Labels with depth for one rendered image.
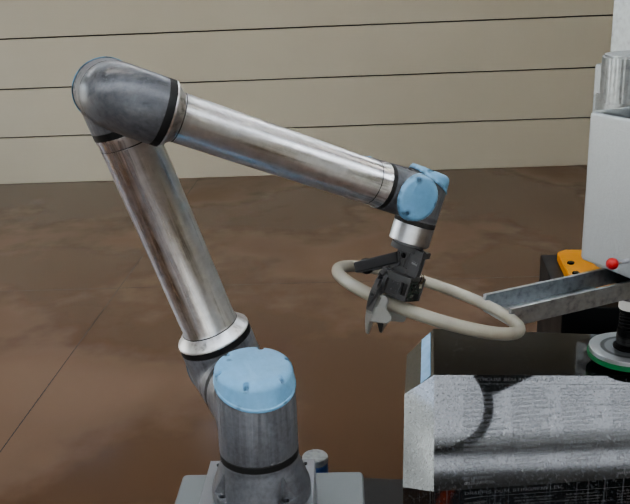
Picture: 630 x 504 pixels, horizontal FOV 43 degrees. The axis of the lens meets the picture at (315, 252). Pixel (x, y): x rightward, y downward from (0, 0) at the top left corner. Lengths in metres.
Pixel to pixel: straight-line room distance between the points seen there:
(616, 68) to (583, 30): 6.52
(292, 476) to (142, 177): 0.61
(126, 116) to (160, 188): 0.20
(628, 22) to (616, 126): 0.94
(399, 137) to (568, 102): 1.74
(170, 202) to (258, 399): 0.39
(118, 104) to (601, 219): 1.41
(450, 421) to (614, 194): 0.75
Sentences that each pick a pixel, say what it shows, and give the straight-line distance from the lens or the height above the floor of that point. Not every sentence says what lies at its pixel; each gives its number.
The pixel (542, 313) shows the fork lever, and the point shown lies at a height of 1.05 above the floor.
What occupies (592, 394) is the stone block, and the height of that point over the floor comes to 0.76.
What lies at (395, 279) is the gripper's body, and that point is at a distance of 1.74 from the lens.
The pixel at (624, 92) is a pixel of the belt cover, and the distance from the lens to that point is 2.18.
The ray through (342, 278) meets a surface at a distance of 1.87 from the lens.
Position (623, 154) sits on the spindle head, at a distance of 2.23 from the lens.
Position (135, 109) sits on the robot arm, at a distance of 1.33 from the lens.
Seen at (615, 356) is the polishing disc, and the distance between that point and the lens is 2.42.
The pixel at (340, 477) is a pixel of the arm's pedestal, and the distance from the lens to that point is 1.82.
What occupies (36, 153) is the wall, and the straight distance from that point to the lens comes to 9.08.
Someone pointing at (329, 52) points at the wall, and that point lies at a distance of 8.37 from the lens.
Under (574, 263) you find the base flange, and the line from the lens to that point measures 3.38.
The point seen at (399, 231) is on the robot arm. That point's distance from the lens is 1.72.
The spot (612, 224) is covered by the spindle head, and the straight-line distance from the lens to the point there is 2.28.
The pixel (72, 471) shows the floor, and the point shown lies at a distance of 3.61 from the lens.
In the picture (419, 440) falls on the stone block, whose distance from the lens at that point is 2.34.
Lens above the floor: 1.86
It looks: 18 degrees down
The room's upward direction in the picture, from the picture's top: 2 degrees counter-clockwise
